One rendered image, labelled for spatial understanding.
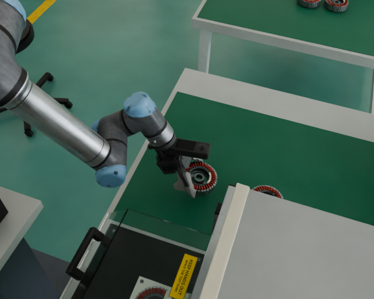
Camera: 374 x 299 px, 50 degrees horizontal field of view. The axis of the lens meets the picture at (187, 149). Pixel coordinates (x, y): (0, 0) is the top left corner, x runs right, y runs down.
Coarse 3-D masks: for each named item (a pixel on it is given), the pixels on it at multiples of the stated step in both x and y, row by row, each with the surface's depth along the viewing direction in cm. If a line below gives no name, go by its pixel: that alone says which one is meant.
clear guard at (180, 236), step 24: (120, 216) 90; (144, 216) 89; (120, 240) 85; (144, 240) 86; (168, 240) 86; (192, 240) 86; (96, 264) 83; (120, 264) 82; (144, 264) 82; (168, 264) 82; (72, 288) 83; (96, 288) 79; (120, 288) 79; (144, 288) 79; (168, 288) 79; (192, 288) 79
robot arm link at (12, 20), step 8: (0, 0) 82; (8, 0) 84; (16, 0) 86; (0, 8) 81; (8, 8) 83; (16, 8) 84; (0, 16) 80; (8, 16) 82; (16, 16) 84; (24, 16) 88; (0, 24) 78; (8, 24) 81; (16, 24) 83; (24, 24) 89; (8, 32) 80; (16, 32) 83; (16, 40) 82; (16, 48) 83
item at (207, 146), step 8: (176, 144) 114; (184, 144) 114; (192, 144) 114; (200, 144) 114; (208, 144) 114; (176, 152) 114; (184, 152) 113; (192, 152) 112; (200, 152) 112; (208, 152) 113
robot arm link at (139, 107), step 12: (132, 96) 106; (144, 96) 105; (132, 108) 103; (144, 108) 104; (156, 108) 107; (132, 120) 106; (144, 120) 105; (156, 120) 107; (132, 132) 109; (144, 132) 109; (156, 132) 108
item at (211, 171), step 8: (192, 168) 126; (200, 168) 127; (208, 168) 126; (192, 176) 126; (200, 176) 126; (208, 176) 126; (216, 176) 125; (200, 184) 125; (208, 184) 123; (200, 192) 122; (208, 192) 124
